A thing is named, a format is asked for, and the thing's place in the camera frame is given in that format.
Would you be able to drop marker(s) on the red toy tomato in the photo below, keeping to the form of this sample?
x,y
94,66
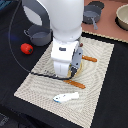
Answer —
x,y
26,48

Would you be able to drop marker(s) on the beige woven placemat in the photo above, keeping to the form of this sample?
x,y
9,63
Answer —
x,y
39,90

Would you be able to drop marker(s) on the white and blue toy fish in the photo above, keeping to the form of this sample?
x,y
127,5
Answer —
x,y
66,97

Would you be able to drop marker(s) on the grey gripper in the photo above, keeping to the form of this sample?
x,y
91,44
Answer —
x,y
78,54

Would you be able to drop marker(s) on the beige bowl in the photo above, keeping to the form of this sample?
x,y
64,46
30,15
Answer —
x,y
122,15

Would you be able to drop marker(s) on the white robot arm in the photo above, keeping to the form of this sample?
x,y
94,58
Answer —
x,y
58,21

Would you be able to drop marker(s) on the fork with wooden handle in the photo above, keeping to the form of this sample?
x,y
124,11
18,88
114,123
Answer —
x,y
89,58

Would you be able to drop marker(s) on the brown toy stove board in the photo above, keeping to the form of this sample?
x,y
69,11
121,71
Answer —
x,y
107,26

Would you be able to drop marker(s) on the grey pot with handles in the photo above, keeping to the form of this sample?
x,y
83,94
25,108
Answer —
x,y
39,35

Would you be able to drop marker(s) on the black burner disc right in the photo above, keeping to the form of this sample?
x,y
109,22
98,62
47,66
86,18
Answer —
x,y
97,4

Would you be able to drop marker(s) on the grey saucepan with handle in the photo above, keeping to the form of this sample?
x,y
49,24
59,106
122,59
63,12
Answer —
x,y
91,15

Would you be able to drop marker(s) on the knife with wooden handle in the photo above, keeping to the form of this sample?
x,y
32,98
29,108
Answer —
x,y
76,84

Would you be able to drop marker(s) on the round wooden plate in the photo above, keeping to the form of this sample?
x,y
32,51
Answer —
x,y
80,70

